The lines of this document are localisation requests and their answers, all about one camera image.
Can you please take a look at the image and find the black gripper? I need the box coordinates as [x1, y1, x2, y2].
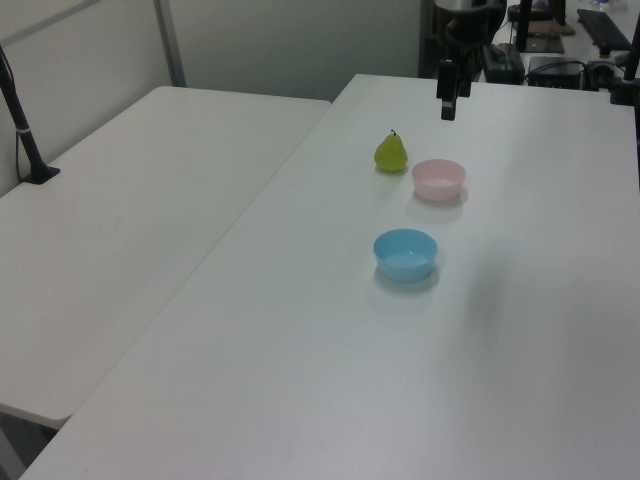
[433, 7, 504, 122]

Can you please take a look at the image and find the green pear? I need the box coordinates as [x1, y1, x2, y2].
[374, 129, 411, 175]

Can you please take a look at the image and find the pink plastic bowl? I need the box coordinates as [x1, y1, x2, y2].
[411, 158, 468, 203]

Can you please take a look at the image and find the blue plastic bowl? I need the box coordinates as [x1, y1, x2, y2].
[373, 228, 439, 284]

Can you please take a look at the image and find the black device with green part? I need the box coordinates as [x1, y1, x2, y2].
[481, 43, 526, 84]

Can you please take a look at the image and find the black monitor stand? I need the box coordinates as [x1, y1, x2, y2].
[516, 0, 567, 55]

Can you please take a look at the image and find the black electronics box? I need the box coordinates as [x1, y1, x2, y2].
[527, 55, 587, 92]

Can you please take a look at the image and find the black keyboard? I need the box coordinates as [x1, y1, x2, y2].
[576, 8, 633, 52]

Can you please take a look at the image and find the black clamp stand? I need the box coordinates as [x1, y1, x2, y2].
[606, 0, 640, 107]

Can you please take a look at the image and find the grey partition frame post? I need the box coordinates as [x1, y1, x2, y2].
[152, 0, 187, 89]

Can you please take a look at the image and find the black camera stand pole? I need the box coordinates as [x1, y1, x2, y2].
[0, 43, 62, 187]

